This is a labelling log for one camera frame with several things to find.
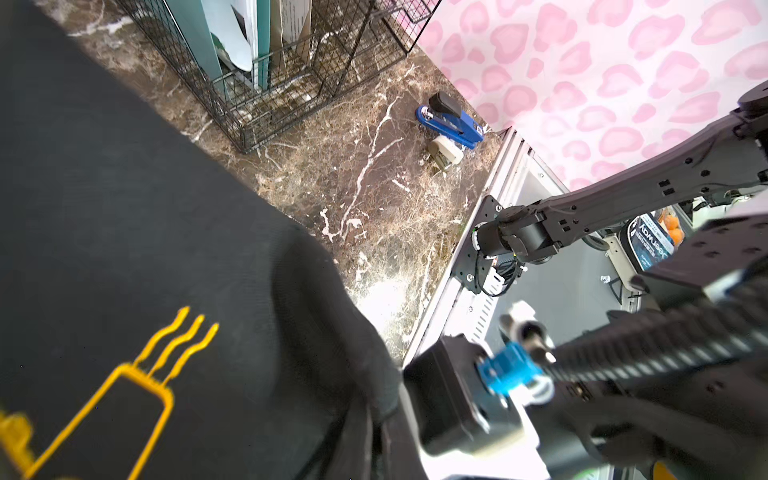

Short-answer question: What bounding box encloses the beige staple remover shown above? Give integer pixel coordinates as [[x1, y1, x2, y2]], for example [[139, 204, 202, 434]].
[[427, 135, 464, 172]]

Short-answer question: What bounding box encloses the black pouch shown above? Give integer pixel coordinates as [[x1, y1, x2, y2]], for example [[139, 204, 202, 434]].
[[1, 1, 402, 479]]

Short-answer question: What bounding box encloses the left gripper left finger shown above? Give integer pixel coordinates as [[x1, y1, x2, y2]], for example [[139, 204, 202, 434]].
[[323, 395, 373, 480]]

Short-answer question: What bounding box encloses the black wire basket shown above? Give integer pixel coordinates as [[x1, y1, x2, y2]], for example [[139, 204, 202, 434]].
[[120, 1, 439, 153]]

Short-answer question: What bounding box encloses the blue stapler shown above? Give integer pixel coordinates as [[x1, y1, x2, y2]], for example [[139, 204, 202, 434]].
[[415, 91, 484, 149]]

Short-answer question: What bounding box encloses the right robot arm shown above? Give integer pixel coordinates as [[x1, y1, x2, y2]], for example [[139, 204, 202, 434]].
[[473, 84, 767, 479]]

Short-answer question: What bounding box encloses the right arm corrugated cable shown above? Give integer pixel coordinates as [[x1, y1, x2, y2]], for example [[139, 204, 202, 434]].
[[539, 287, 768, 385]]

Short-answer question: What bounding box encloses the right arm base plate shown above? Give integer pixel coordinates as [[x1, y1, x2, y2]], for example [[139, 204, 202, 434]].
[[450, 195, 502, 294]]

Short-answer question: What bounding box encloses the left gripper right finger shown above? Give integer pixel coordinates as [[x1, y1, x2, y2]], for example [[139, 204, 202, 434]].
[[380, 407, 427, 480]]

